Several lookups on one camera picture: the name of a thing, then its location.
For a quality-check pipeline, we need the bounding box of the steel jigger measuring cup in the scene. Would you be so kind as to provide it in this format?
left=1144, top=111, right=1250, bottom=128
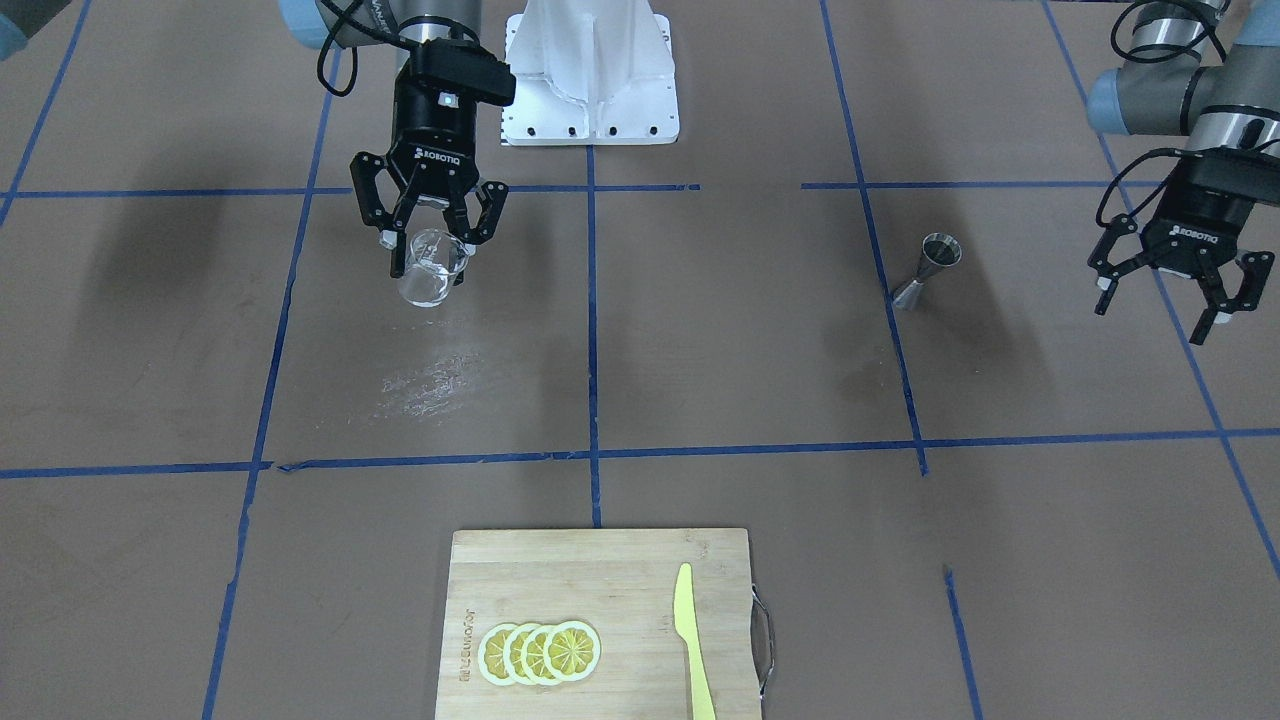
left=891, top=232, right=963, bottom=310

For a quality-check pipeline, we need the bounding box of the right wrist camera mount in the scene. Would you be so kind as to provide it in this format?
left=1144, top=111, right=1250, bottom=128
left=399, top=38, right=517, bottom=108

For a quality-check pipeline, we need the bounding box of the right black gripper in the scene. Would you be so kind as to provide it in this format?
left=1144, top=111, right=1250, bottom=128
left=349, top=76, right=509, bottom=256

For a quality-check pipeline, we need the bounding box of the yellow plastic knife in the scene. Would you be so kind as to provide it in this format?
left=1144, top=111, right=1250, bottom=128
left=672, top=562, right=717, bottom=719

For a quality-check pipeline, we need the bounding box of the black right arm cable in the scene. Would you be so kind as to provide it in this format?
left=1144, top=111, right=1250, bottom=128
left=316, top=0, right=421, bottom=99

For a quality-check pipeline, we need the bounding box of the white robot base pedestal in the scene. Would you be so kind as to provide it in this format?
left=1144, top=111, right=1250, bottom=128
left=500, top=1, right=681, bottom=146

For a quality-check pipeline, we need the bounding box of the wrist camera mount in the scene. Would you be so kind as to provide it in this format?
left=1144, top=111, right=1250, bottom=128
left=399, top=38, right=517, bottom=108
left=1176, top=147, right=1279, bottom=208

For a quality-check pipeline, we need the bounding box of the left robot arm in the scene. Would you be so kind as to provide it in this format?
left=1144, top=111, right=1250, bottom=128
left=1085, top=1, right=1279, bottom=345

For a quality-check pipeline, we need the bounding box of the clear glass shaker cup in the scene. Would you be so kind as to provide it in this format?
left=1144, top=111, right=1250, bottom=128
left=385, top=228, right=474, bottom=307

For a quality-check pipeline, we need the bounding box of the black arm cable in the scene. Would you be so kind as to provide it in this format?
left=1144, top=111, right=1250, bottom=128
left=316, top=0, right=421, bottom=99
left=1094, top=0, right=1231, bottom=233

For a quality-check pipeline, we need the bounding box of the bamboo cutting board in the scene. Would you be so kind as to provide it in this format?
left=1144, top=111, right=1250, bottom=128
left=434, top=528, right=763, bottom=719

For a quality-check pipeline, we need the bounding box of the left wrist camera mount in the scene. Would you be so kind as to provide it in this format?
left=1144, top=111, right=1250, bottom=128
left=1176, top=147, right=1279, bottom=208

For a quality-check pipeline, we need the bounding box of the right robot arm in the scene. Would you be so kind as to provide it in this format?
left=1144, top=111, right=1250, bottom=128
left=278, top=1, right=517, bottom=275

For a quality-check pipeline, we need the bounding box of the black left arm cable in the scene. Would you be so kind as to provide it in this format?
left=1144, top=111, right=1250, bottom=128
left=1094, top=0, right=1231, bottom=233

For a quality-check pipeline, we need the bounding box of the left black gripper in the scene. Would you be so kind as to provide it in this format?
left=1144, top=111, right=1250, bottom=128
left=1088, top=179, right=1275, bottom=345

